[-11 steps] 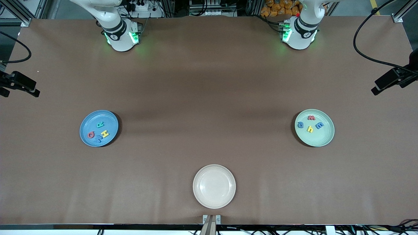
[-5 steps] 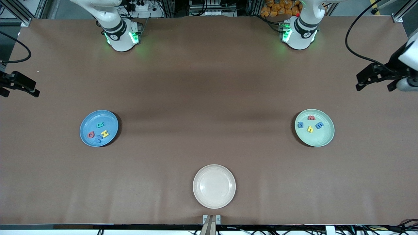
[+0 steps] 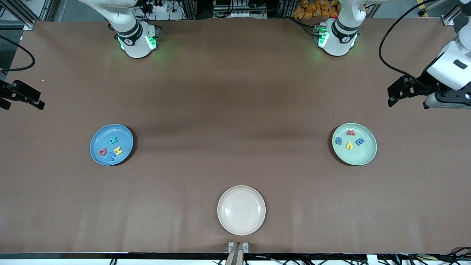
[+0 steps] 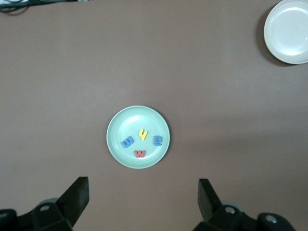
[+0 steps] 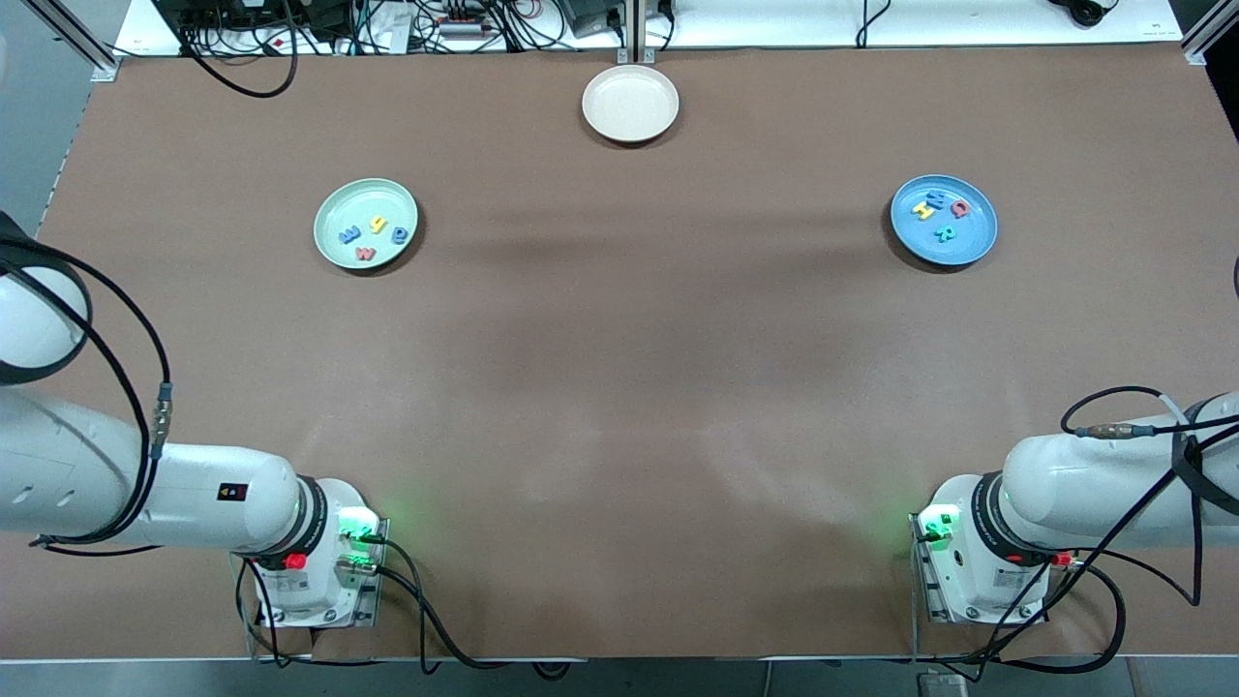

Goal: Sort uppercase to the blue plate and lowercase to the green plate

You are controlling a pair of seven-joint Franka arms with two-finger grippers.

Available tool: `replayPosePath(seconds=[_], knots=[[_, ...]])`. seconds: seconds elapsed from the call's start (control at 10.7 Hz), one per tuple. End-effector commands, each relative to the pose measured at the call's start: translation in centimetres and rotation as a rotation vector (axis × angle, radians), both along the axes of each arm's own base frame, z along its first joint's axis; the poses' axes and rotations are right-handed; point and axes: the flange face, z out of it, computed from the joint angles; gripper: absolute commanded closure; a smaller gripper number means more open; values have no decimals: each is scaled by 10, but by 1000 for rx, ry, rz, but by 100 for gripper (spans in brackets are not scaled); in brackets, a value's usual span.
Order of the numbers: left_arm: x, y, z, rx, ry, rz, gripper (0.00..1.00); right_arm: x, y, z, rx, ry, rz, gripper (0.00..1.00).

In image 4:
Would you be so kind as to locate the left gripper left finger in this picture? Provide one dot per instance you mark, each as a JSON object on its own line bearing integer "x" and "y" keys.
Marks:
{"x": 62, "y": 209}

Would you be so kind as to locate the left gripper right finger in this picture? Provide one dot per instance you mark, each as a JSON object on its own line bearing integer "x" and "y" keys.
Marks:
{"x": 216, "y": 211}

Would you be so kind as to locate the blue lowercase letter a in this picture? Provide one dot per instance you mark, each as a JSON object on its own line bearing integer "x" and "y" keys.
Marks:
{"x": 158, "y": 140}

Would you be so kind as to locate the blue lowercase letter m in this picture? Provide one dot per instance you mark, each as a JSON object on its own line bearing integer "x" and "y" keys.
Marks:
{"x": 127, "y": 142}

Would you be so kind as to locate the red lowercase letter w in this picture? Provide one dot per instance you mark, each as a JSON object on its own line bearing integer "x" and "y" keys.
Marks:
{"x": 140, "y": 153}

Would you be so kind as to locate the yellow lowercase letter h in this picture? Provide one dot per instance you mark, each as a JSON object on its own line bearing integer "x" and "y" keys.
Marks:
{"x": 143, "y": 134}

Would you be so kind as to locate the green plate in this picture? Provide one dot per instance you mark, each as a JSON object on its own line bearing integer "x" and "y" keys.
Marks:
{"x": 138, "y": 120}

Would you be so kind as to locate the beige plate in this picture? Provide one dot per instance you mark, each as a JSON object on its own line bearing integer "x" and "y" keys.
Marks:
{"x": 286, "y": 31}

